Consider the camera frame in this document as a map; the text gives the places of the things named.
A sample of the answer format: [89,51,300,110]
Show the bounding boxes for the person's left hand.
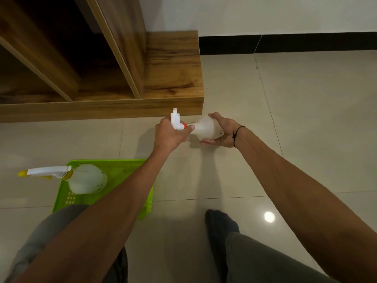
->
[153,116,195,155]

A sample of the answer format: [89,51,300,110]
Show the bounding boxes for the person's right forearm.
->
[234,127,377,283]

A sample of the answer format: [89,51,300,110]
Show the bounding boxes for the white spray bottle red collar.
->
[170,108,224,142]

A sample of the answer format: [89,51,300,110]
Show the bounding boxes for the dark sock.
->
[205,209,241,283]

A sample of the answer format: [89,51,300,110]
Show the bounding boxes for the white spray bottle yellow nozzle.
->
[18,164,108,195]

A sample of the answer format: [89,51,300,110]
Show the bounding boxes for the black wrist string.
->
[232,125,247,149]

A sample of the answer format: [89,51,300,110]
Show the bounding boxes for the black skirting board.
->
[199,32,377,56]

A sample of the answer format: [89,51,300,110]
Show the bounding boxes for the grey trousers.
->
[4,204,338,283]

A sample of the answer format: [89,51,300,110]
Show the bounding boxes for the wooden cabinet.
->
[0,0,205,124]

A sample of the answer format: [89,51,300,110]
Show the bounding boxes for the person's left forearm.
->
[13,146,178,283]

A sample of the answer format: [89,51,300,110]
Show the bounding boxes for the person's right hand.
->
[200,112,244,148]

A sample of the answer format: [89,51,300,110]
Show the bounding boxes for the green plastic tray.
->
[52,159,154,220]

